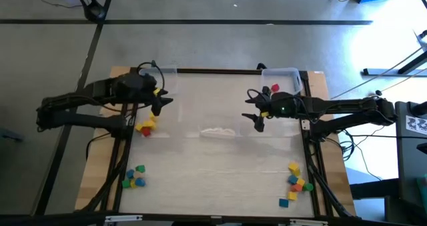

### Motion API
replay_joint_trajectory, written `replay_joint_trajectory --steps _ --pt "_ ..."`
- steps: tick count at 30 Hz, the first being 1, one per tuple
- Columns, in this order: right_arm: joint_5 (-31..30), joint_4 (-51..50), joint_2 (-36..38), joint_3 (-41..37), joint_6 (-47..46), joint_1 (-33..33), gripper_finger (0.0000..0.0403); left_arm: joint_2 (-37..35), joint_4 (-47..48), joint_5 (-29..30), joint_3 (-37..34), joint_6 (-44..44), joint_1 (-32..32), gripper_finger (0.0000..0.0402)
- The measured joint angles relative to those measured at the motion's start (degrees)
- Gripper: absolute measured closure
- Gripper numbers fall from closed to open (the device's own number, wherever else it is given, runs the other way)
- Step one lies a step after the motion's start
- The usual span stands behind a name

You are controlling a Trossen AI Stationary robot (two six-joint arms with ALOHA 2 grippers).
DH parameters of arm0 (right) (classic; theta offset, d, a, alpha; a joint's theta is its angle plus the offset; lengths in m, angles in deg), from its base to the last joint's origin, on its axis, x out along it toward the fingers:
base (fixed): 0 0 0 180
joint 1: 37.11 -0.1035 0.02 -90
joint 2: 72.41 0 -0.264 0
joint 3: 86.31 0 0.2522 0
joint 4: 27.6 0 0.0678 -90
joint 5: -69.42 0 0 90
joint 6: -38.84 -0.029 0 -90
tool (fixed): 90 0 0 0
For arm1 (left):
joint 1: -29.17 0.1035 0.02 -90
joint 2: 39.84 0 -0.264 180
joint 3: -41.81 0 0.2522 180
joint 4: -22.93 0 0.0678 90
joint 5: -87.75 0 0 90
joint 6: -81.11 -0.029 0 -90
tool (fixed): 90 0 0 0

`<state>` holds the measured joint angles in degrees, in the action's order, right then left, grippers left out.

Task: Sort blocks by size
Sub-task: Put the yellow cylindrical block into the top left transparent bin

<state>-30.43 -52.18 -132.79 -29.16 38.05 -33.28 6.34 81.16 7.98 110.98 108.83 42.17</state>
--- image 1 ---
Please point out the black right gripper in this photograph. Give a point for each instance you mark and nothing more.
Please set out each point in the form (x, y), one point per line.
(283, 104)

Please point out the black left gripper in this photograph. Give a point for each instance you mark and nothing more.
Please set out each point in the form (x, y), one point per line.
(141, 89)

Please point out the red wooden cube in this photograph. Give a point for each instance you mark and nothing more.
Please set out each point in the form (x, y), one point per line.
(275, 87)
(146, 131)

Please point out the small yellow wooden cube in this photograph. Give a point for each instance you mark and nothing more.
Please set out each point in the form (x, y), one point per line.
(133, 184)
(292, 196)
(293, 167)

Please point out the blue wooden cube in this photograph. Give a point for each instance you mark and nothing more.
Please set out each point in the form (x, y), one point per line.
(130, 173)
(293, 179)
(283, 202)

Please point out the beige wooden cylinder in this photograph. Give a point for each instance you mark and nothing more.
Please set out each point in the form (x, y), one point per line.
(137, 175)

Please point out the blue wooden cylinder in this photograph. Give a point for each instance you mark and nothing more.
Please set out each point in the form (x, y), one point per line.
(140, 182)

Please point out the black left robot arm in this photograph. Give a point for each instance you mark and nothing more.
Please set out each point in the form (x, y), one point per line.
(83, 121)

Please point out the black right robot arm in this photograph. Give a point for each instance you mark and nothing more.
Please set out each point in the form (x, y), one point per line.
(350, 106)

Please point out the silver metal mounting plate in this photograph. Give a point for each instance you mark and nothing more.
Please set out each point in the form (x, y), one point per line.
(305, 124)

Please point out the light wooden table board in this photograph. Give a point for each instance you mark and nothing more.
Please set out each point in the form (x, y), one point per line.
(95, 172)

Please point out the black stand base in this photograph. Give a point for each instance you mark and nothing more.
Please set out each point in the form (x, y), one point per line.
(91, 9)

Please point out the small black knob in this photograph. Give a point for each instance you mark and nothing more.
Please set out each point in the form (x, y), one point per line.
(378, 93)

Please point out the black cart base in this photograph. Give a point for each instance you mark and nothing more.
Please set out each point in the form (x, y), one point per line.
(373, 187)

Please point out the black stand foot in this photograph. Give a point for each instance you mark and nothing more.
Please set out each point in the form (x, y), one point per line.
(393, 72)

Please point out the white printed sticker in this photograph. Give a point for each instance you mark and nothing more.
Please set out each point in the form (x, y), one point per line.
(416, 124)

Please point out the black cart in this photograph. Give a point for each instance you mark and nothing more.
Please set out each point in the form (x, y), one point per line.
(410, 159)

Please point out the black crossbar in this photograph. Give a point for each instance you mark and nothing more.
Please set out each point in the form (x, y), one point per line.
(50, 220)

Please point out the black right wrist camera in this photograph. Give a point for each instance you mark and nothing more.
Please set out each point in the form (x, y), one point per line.
(266, 90)

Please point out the black frame clamp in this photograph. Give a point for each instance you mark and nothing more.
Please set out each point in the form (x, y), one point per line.
(153, 65)
(261, 66)

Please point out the black table frame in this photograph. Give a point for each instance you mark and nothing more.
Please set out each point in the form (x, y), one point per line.
(217, 71)

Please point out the small silver bracket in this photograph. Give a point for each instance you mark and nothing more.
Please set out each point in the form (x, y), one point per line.
(216, 217)

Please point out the long silver bracket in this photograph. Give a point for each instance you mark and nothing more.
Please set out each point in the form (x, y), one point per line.
(308, 222)
(123, 218)

